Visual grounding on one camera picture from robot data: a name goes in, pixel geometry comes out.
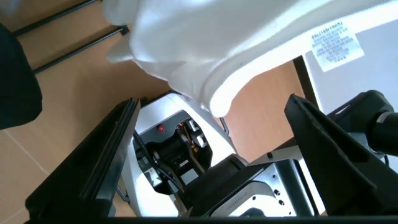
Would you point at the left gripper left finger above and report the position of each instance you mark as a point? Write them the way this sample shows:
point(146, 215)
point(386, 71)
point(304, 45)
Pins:
point(93, 174)

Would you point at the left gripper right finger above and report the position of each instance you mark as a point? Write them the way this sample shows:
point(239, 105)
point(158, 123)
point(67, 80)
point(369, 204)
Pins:
point(335, 174)

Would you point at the black garment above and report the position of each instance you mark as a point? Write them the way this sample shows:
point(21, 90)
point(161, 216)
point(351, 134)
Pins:
point(15, 87)

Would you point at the white garment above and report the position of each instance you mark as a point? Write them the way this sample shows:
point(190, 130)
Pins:
point(202, 37)

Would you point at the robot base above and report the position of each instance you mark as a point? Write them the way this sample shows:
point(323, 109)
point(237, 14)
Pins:
point(168, 112)

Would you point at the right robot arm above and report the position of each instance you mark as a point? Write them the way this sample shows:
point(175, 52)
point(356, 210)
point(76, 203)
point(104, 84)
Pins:
point(370, 115)

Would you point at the black clothes rack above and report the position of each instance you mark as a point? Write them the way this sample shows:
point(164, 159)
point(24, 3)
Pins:
point(77, 49)

